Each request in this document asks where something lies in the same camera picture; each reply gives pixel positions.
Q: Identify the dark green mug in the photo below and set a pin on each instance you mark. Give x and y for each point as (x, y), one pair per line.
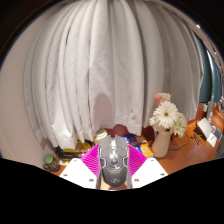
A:
(51, 163)

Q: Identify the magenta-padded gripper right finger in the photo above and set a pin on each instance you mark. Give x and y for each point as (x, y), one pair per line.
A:
(150, 171)

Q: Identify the white flat device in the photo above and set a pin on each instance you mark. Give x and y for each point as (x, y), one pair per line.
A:
(205, 128)

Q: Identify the orange yellow book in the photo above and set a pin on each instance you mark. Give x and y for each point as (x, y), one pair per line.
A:
(146, 148)

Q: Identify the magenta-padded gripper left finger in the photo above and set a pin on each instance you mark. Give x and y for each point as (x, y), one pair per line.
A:
(80, 173)

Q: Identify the grey black computer mouse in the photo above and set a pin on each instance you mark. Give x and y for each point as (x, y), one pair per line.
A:
(113, 163)

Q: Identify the white curtain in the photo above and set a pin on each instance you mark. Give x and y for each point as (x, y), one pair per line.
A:
(110, 66)

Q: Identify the cream tissue pack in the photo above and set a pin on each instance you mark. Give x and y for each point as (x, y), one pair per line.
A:
(100, 136)

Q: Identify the yellow and black book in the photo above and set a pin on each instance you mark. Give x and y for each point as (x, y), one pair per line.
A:
(83, 146)

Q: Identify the yellow and white book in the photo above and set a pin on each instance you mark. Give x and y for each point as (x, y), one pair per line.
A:
(68, 157)

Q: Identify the black pen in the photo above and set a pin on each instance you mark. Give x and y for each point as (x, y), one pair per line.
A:
(196, 139)

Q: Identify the white paper sheet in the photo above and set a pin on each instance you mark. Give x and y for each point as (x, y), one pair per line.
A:
(214, 138)

